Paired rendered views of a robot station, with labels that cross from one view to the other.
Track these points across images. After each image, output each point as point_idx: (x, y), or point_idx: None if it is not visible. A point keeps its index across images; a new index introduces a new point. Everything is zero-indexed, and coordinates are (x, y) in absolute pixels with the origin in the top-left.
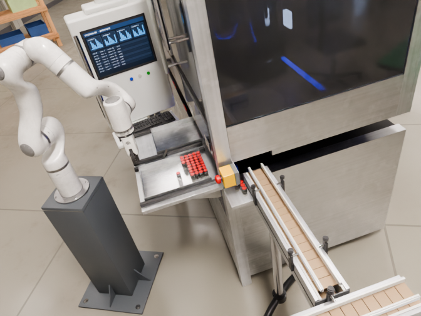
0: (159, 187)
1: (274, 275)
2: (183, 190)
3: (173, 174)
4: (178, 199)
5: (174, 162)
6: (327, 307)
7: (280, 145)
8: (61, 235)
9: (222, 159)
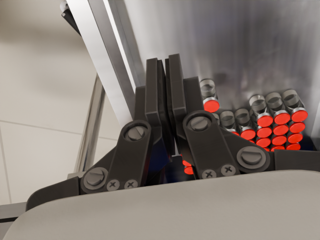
0: (185, 11)
1: (95, 82)
2: (132, 105)
3: (244, 65)
4: (104, 81)
5: (317, 65)
6: None
7: None
8: None
9: None
